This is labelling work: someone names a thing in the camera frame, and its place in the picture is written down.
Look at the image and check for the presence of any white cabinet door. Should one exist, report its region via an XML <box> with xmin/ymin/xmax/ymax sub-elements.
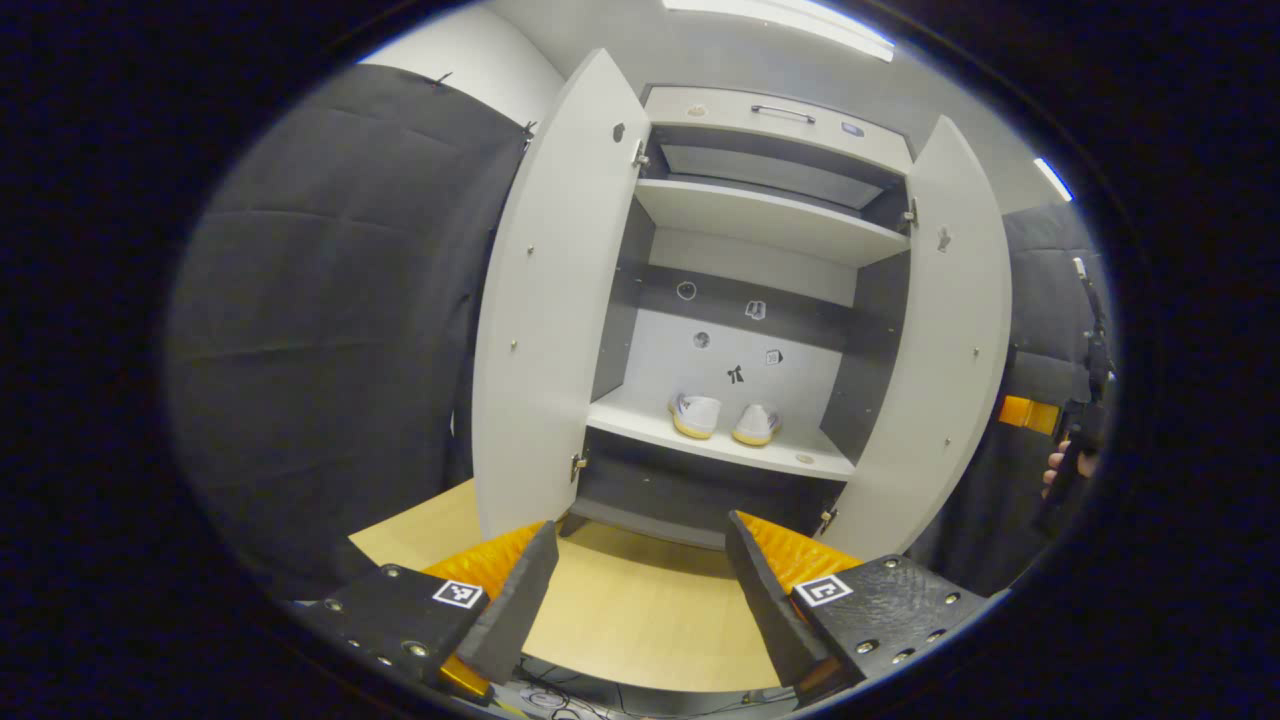
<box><xmin>470</xmin><ymin>48</ymin><xmax>653</xmax><ymax>541</ymax></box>
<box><xmin>845</xmin><ymin>115</ymin><xmax>1013</xmax><ymax>561</ymax></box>

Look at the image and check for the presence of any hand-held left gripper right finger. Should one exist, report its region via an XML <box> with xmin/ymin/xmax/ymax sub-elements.
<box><xmin>725</xmin><ymin>510</ymin><xmax>991</xmax><ymax>706</ymax></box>

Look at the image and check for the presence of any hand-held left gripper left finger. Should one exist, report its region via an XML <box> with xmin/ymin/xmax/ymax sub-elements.
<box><xmin>300</xmin><ymin>520</ymin><xmax>561</xmax><ymax>701</ymax></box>

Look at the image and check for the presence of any white striped shoe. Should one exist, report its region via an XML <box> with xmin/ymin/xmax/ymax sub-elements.
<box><xmin>668</xmin><ymin>392</ymin><xmax>723</xmax><ymax>441</ymax></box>
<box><xmin>732</xmin><ymin>402</ymin><xmax>783</xmax><ymax>448</ymax></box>

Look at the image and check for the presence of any small ceiling light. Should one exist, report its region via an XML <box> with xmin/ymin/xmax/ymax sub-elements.
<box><xmin>1033</xmin><ymin>157</ymin><xmax>1074</xmax><ymax>203</ymax></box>

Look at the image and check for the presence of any white shoe cabinet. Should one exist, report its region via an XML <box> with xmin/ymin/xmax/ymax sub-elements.
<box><xmin>470</xmin><ymin>48</ymin><xmax>1013</xmax><ymax>561</ymax></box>

